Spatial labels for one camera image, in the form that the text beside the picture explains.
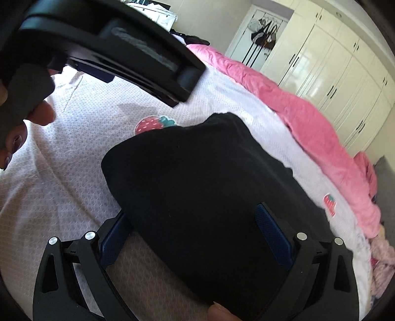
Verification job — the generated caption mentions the hanging bags on door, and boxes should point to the hanging bags on door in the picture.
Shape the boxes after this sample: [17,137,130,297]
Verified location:
[248,18,280,50]

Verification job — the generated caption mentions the lilac strawberry print bedsheet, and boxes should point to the lilac strawberry print bedsheet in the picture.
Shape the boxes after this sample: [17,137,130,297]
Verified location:
[0,61,373,321]

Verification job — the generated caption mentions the right hand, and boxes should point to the right hand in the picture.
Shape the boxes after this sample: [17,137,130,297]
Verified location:
[207,302,241,321]

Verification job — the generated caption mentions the dark clothes pile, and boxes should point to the dark clothes pile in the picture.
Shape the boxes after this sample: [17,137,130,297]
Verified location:
[170,29,210,45]

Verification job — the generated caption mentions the pink duvet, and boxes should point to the pink duvet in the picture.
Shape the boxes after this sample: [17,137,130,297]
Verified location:
[188,44,381,239]

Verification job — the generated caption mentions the left hand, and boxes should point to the left hand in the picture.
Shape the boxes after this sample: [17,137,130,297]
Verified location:
[1,100,56,170]

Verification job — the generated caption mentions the white drawer cabinet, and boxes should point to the white drawer cabinet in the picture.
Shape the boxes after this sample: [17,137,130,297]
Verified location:
[127,3,178,31]

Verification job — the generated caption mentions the pink fluffy garment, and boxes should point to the pink fluffy garment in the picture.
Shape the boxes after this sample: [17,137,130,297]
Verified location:
[370,225,394,299]

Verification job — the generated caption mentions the white wardrobe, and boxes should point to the white wardrobe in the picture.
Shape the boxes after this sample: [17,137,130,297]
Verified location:
[261,1,394,155]

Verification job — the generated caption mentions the white door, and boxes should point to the white door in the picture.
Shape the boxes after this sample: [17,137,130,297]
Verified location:
[226,1,295,71]

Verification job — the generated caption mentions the black long-sleeve sweatshirt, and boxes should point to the black long-sleeve sweatshirt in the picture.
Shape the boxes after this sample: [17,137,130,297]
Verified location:
[102,113,334,320]

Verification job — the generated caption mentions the grey quilted headboard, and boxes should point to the grey quilted headboard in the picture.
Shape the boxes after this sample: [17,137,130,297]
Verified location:
[374,156,395,247]

